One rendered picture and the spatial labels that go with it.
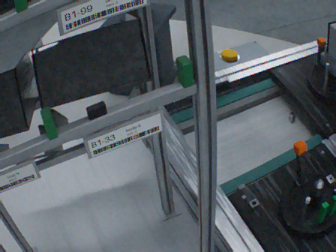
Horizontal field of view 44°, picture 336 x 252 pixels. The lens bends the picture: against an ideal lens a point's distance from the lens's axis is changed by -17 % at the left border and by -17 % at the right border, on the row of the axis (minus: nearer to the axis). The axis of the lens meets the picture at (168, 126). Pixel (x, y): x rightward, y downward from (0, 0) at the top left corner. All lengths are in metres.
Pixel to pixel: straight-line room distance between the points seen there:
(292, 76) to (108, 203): 0.49
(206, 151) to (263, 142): 0.42
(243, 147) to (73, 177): 0.37
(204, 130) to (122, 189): 0.48
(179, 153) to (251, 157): 0.15
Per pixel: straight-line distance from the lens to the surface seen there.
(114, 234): 0.93
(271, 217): 0.81
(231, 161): 0.95
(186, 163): 0.90
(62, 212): 0.99
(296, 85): 1.06
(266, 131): 1.01
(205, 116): 0.54
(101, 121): 0.49
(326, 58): 1.02
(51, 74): 0.51
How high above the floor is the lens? 1.63
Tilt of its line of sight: 44 degrees down
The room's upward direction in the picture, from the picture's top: 6 degrees counter-clockwise
